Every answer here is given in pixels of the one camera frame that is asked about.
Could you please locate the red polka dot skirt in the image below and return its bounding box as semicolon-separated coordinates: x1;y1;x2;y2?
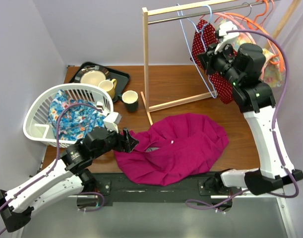
191;19;234;104

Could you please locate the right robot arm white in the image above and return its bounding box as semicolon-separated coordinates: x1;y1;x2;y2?
197;21;303;195

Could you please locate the orange plastic hanger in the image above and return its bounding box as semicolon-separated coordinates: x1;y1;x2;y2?
222;0;285;72

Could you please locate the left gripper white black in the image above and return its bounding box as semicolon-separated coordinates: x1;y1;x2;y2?
92;124;138;159

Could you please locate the yellow mug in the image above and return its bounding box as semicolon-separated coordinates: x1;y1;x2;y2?
98;79;117;99

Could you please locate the black mug cream inside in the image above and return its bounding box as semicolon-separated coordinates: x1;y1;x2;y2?
118;90;138;113

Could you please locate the floral pastel skirt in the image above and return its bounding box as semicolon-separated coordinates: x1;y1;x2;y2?
216;18;285;87

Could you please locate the wooden clothes rack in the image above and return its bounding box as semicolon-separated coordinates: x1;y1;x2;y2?
140;0;303;126

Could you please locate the cream plate black rim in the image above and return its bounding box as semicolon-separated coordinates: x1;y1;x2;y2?
74;65;111;86

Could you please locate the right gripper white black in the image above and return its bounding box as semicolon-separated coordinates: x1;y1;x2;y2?
197;40;242;87

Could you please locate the black tray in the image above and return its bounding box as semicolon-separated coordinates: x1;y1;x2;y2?
68;61;130;103

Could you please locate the magenta cloth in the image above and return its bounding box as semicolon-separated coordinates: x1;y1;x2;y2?
114;113;229;186

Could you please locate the white laundry basket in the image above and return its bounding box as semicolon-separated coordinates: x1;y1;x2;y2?
23;83;114;147

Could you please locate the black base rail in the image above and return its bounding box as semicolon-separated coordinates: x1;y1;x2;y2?
93;172;240;206

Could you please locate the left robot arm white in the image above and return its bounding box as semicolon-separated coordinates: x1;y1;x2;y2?
0;113;138;233

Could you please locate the pink plastic hanger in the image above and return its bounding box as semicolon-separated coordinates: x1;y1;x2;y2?
212;12;255;44

